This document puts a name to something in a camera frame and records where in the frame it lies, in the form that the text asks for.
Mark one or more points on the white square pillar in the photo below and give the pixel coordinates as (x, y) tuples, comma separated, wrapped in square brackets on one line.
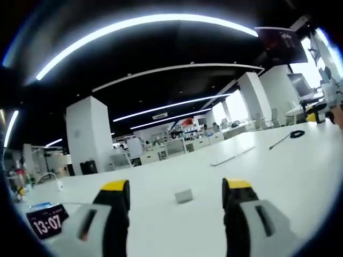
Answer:
[(250, 99), (89, 134)]

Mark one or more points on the phone with clock display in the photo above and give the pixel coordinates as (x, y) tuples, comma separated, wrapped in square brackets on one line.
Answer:
[(47, 222)]

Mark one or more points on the dark hanging banner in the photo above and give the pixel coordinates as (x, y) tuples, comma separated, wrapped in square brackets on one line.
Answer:
[(284, 44)]

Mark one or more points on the short ceiling light strip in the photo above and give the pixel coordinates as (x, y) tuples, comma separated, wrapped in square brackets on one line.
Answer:
[(11, 127)]

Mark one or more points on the white charger adapter cube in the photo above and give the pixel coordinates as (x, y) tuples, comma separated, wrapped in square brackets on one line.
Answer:
[(184, 196)]

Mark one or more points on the straight ceiling light strip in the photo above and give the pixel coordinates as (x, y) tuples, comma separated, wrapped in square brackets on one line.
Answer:
[(171, 117), (171, 106)]

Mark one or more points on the white desk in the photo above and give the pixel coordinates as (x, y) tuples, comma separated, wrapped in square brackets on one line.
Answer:
[(268, 182)]

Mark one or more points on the long curved ceiling light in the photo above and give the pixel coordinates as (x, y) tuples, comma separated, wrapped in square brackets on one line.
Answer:
[(139, 20)]

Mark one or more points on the white flat bar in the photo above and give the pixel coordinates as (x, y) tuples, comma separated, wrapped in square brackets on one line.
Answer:
[(233, 156)]

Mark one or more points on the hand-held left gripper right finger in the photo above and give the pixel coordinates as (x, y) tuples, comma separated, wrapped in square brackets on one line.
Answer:
[(249, 227)]

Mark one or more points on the black box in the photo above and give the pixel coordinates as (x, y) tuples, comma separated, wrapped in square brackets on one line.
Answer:
[(88, 167)]

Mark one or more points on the dark monitor screen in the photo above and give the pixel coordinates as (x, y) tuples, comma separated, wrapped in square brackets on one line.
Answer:
[(301, 84)]

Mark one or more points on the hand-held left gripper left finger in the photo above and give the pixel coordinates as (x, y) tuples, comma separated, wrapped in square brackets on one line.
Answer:
[(88, 230)]

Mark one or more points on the blue flat item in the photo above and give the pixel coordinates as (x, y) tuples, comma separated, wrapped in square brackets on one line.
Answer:
[(40, 205)]

